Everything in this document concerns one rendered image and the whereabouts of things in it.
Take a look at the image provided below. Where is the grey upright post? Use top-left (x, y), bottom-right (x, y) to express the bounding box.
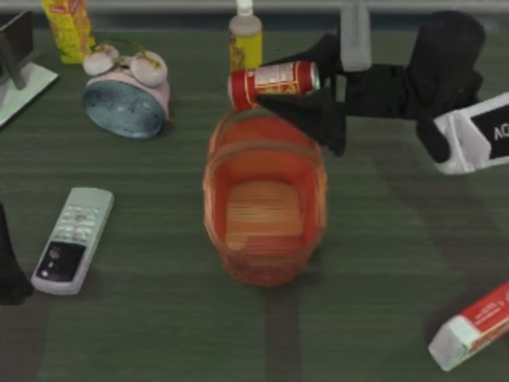
top-left (340, 0), bottom-right (373, 73)

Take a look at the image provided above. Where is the white bottle with yellow label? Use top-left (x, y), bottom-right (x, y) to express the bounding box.
top-left (227, 0), bottom-right (264, 76)

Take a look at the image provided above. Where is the yellow juice carton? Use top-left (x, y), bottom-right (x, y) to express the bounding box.
top-left (41, 0), bottom-right (98, 65)

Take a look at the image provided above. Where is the orange plastic basket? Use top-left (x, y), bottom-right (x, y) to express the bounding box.
top-left (202, 108), bottom-right (329, 288)

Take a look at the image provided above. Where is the grey desk stand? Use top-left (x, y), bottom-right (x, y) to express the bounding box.
top-left (0, 10), bottom-right (61, 129)

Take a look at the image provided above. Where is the white remote control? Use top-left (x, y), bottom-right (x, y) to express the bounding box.
top-left (30, 187), bottom-right (115, 296)

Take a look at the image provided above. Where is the red and white toothpaste box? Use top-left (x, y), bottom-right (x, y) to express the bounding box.
top-left (427, 279), bottom-right (509, 372)

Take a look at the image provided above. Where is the red metallic soda can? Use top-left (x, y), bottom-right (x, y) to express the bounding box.
top-left (227, 60), bottom-right (321, 112)

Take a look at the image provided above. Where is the pink twin-bell alarm clock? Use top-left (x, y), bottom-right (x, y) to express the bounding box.
top-left (81, 41), bottom-right (173, 141)

